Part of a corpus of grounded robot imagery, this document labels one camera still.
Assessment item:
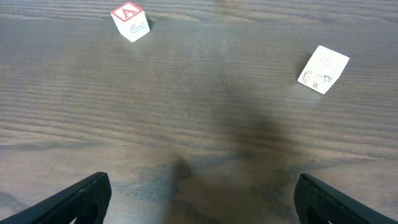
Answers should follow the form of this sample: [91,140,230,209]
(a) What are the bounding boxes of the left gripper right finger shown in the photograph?
[294,173,397,224]

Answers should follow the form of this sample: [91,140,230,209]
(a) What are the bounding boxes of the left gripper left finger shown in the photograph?
[1,172,112,224]

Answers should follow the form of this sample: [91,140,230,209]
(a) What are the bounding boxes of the white block centre left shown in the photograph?
[297,45,349,95]

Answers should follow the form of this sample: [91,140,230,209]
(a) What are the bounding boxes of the red letter A block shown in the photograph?
[111,2,150,42]

